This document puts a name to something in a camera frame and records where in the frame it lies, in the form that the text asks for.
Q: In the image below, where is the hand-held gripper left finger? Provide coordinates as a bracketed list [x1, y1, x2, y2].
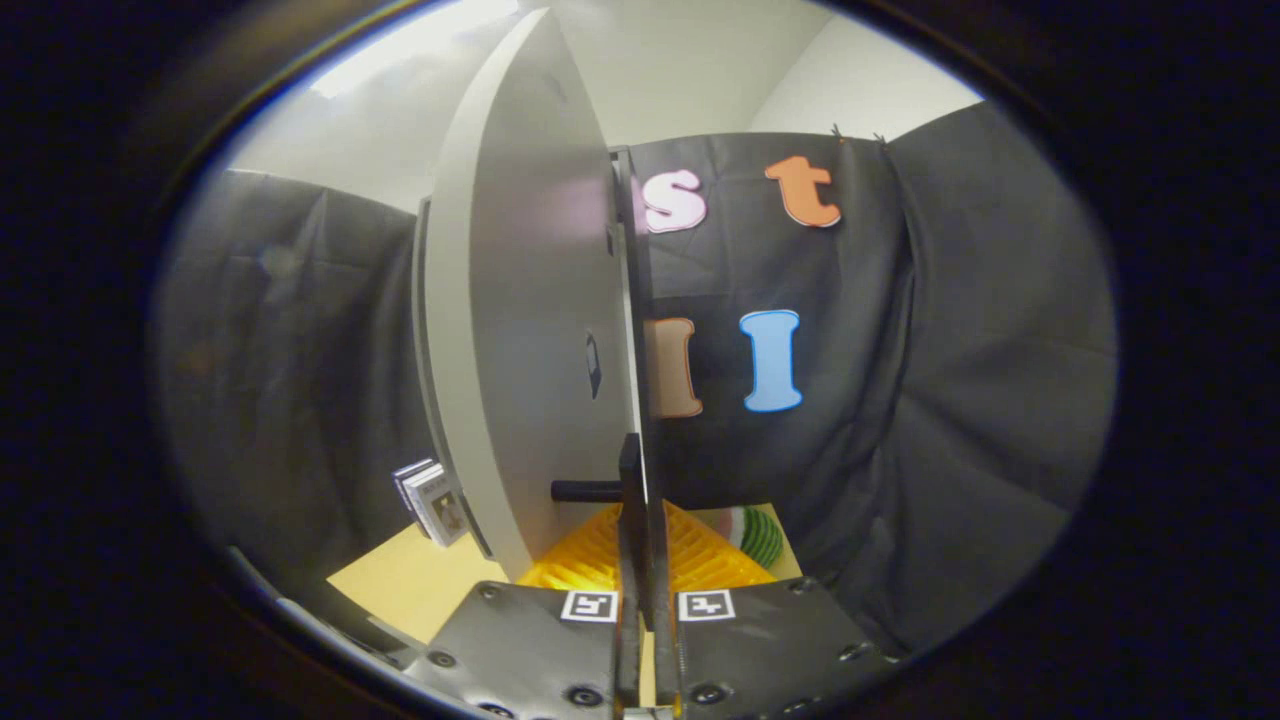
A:
[405, 432, 647, 720]

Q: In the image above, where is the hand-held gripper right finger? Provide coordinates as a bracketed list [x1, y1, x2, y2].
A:
[646, 470, 898, 720]

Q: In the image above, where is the white shoe cabinet door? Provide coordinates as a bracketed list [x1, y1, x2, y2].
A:
[413, 8, 646, 586]

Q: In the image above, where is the watermelon slice toy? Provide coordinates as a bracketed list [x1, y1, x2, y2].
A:
[722, 505, 786, 571]

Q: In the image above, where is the small stack of white books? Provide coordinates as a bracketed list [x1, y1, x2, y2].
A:
[393, 458, 471, 548]

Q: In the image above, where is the black backdrop cloth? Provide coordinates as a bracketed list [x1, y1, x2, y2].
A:
[150, 100, 1119, 661]

